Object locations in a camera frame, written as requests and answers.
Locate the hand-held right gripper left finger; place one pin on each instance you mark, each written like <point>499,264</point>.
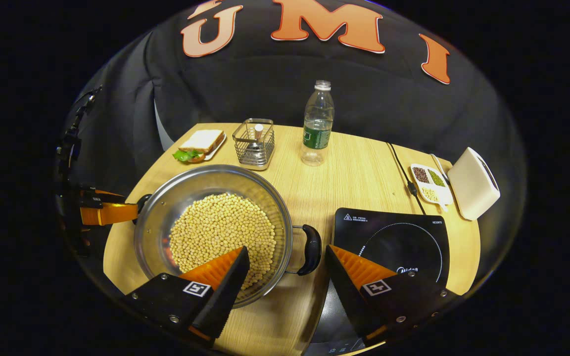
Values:
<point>230,296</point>

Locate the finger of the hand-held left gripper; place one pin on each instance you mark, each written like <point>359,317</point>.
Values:
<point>92,197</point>
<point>109,213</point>

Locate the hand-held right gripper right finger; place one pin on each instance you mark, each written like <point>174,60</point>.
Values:
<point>347,296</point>

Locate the black induction cooktop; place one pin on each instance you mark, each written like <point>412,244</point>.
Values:
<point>394,242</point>

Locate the pile of soybeans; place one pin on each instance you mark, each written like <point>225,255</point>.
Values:
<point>220,227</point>

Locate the green lettuce leaf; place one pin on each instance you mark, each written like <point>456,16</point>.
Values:
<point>186,155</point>

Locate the small white plate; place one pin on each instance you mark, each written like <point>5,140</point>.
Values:
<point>217,147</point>

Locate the small heap of yellow beans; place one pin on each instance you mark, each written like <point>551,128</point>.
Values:
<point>430,194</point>

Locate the white divided bean tray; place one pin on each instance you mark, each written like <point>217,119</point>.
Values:
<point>444,195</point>

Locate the small heap of red beans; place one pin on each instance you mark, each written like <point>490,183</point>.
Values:
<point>420,174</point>

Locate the small heap of green beans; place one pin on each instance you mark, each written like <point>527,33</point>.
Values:
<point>436,177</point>

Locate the small glass shaker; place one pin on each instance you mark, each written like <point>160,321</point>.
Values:
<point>257,143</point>

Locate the clear plastic water bottle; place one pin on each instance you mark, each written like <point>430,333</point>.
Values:
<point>317,136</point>

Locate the white toaster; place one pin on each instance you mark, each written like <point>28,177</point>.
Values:
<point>470,185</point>

